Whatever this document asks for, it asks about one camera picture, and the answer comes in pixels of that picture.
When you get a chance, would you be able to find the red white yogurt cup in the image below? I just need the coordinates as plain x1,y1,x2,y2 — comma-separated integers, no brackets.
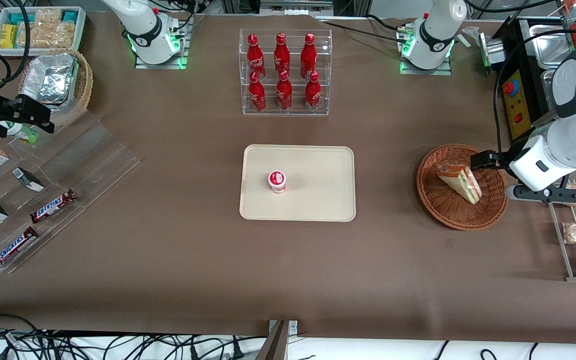
267,170,288,195

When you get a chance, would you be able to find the Snickers chocolate bar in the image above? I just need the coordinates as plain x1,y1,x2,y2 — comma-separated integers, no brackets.
29,188,78,225
0,226,41,271

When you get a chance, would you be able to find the white plastic bin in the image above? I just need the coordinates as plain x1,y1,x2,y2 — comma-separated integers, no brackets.
0,5,88,51

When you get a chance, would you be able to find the clear acrylic stepped display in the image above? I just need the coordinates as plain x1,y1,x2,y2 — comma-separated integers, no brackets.
0,110,142,275

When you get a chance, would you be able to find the beige plastic tray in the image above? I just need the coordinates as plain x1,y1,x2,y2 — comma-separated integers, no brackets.
239,144,357,223

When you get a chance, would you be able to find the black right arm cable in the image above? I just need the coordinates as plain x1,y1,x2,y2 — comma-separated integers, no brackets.
0,0,33,92

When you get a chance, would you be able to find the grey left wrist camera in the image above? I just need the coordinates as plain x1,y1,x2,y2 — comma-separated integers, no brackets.
505,183,576,205

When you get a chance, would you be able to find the black table cable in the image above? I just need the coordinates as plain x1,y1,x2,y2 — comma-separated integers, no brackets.
318,13,410,44

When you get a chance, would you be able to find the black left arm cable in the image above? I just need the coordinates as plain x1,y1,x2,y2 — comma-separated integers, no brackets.
491,29,576,174

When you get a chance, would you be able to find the clear cracker pack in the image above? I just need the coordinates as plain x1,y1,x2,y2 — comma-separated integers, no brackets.
29,8,65,27
17,21,77,50

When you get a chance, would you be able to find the triangle sandwich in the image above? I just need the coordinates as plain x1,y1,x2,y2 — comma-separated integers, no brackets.
435,160,483,206

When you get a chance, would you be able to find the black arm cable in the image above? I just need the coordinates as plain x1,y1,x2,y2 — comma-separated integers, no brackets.
491,29,576,174
0,0,33,92

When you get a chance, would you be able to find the silver metal block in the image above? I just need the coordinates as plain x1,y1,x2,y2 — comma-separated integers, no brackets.
477,32,507,77

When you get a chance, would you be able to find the grey metal post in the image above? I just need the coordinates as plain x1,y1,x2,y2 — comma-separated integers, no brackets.
255,320,290,360

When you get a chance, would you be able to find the clear plastic bag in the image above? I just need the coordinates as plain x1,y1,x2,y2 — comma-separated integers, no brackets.
461,25,485,49

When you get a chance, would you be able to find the clear acrylic bottle rack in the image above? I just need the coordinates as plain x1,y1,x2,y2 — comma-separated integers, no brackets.
239,28,333,117

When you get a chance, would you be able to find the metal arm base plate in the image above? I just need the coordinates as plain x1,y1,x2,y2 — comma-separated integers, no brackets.
399,19,453,77
134,14,190,70

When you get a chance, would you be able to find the light wicker basket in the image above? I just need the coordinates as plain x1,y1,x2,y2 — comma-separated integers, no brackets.
17,47,94,130

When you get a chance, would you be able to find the black machine yellow panel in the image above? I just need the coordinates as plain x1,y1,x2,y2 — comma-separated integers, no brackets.
491,15,576,144

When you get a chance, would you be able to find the silver metal bracket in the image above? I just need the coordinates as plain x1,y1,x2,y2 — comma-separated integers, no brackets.
268,319,299,335

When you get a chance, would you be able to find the brown table cover sheet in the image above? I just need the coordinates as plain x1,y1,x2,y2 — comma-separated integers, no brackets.
0,10,576,346

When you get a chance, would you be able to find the brown wicker basket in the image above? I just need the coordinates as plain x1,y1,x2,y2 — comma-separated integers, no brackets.
416,143,510,232

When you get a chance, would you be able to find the red Coca-Cola bottle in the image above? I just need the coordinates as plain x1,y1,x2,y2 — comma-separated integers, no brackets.
304,70,322,112
275,69,294,112
247,70,268,113
299,32,318,80
273,32,292,76
246,33,267,81

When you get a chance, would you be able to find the silver foil container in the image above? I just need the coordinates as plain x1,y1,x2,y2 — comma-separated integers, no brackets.
20,52,80,106

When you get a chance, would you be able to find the stainless steel pan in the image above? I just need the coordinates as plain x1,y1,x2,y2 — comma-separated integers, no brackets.
527,22,572,70

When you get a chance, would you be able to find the yellow snack packet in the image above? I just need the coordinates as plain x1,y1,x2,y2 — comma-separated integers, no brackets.
0,23,19,50

